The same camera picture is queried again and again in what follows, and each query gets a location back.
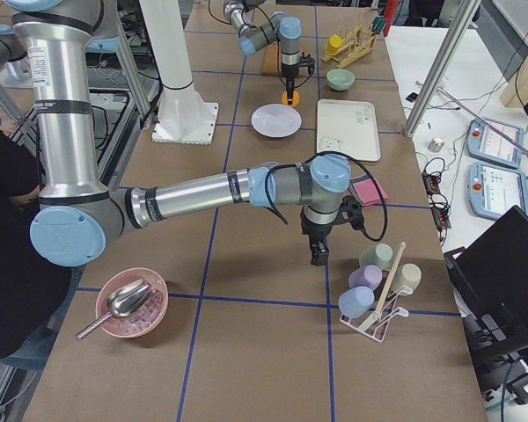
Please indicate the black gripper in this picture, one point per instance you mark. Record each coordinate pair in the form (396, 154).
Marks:
(289, 70)
(315, 232)

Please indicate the orange fruit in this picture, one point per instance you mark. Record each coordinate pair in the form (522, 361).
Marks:
(290, 98)

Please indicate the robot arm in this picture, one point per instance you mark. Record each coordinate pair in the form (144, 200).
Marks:
(79, 216)
(279, 28)

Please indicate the cream bear tray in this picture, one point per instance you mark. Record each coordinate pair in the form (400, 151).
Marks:
(349, 127)

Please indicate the wooden cutting board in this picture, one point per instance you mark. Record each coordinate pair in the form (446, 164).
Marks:
(271, 62)

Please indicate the white ribbed plate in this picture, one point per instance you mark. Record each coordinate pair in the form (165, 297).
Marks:
(276, 120)

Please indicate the green bowl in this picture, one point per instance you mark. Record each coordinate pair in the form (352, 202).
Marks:
(340, 79)

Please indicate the purple cup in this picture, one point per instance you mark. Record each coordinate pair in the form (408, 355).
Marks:
(367, 276)

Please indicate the blue cup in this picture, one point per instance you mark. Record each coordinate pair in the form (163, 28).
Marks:
(356, 301)

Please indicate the light green cup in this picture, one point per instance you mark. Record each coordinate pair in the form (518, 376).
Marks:
(379, 255)

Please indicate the yellow mug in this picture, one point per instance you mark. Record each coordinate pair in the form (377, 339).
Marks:
(334, 44)

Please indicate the pink cloth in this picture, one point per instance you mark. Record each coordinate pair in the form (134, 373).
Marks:
(369, 191)

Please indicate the wooden dish rack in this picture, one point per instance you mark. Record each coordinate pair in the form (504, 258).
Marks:
(358, 41)

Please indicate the white cup rack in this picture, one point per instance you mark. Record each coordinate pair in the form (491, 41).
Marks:
(373, 324)

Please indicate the beige cup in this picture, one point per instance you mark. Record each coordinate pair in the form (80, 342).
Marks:
(407, 275)

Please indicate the dark green cup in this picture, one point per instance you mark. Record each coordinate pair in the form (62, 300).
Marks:
(377, 25)

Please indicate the small black device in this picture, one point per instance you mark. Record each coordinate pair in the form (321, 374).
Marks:
(412, 97)

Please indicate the red cylinder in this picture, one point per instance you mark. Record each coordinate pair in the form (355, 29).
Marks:
(390, 10)

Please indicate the black power strip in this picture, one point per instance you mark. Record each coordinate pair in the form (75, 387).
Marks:
(439, 204)

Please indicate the small metal cylinder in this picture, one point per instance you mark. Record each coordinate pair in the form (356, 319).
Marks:
(436, 145)

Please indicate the black laptop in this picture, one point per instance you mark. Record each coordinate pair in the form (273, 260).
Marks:
(491, 274)

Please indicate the near teach pendant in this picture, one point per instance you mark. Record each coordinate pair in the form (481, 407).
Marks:
(493, 190)

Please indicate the teach pendant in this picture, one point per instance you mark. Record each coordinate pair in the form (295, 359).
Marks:
(484, 142)
(493, 190)

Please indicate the pink bowl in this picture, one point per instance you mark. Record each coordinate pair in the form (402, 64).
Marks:
(143, 312)

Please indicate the metal scoop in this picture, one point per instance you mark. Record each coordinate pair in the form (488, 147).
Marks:
(123, 302)

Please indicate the far teach pendant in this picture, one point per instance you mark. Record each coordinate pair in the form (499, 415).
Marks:
(484, 142)

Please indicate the person in black shirt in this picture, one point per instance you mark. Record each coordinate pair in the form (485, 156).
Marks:
(31, 287)

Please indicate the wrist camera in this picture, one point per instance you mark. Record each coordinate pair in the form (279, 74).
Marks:
(307, 61)
(350, 211)

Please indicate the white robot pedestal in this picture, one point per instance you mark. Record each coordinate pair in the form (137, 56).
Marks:
(183, 115)

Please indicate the aluminium frame post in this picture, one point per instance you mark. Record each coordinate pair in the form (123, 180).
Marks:
(456, 15)

